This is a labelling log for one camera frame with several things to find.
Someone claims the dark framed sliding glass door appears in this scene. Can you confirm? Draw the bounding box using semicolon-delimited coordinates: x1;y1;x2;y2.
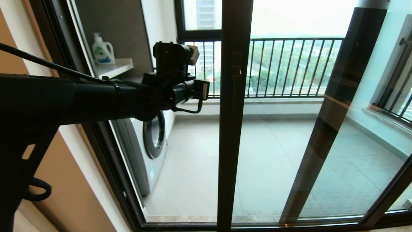
216;0;412;232

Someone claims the white front-load washing machine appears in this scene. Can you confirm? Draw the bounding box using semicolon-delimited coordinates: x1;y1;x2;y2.
111;109;168;197

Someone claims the highrise building outside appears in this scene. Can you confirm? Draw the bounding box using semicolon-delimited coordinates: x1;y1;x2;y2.
185;0;222;78

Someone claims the white detergent bottle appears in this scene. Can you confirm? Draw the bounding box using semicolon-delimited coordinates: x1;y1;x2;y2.
92;32;116;65

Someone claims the long stone window sill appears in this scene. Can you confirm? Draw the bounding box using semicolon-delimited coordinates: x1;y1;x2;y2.
180;98;324;105

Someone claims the dark framed fixed glass door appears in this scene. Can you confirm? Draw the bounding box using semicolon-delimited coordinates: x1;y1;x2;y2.
278;6;412;226

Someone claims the short stone window sill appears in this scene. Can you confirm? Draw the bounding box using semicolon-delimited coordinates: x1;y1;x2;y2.
362;108;412;136

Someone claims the black side balcony railing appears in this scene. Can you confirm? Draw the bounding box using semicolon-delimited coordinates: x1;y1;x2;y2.
373;32;412;123

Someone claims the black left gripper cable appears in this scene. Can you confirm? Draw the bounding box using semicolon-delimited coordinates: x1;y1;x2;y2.
172;97;204;114

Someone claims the black window frame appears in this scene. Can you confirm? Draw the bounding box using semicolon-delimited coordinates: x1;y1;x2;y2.
175;0;223;97

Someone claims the white wall shelf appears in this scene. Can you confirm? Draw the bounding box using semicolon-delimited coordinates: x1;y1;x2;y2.
97;58;134;79

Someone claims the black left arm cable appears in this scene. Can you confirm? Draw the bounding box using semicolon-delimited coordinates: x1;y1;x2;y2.
0;43;121;94

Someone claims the black looped cable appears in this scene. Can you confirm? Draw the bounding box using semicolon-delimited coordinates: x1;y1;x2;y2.
24;177;52;202

